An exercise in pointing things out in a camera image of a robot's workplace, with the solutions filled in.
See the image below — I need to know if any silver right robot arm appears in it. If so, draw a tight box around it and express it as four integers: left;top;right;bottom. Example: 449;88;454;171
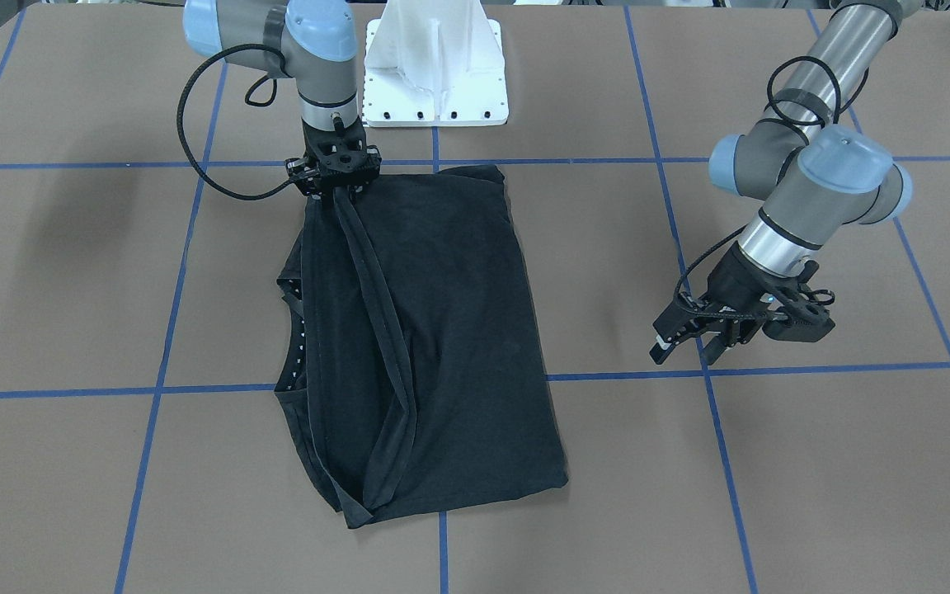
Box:
175;1;382;198

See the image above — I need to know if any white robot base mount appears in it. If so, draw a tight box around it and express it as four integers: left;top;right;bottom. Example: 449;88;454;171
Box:
362;1;510;128

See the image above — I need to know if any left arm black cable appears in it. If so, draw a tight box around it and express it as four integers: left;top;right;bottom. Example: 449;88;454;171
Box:
675;56;872;331

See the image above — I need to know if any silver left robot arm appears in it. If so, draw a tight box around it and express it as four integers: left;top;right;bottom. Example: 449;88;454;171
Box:
650;1;921;365

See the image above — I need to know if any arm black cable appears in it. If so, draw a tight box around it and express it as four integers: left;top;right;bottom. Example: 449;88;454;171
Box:
176;43;311;201
675;56;872;331

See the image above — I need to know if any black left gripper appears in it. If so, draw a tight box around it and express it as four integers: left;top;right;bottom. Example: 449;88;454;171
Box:
650;247;796;367

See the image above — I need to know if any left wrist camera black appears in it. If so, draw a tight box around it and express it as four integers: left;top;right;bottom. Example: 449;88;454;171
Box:
762;260;836;343

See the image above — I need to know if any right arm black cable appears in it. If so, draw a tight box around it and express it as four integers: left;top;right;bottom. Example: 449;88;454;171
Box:
176;43;311;201

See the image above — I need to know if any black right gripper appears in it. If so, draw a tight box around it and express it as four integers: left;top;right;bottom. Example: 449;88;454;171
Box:
285;120;382;198

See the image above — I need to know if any black graphic t-shirt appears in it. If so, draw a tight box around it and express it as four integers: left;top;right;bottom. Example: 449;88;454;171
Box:
275;165;568;529

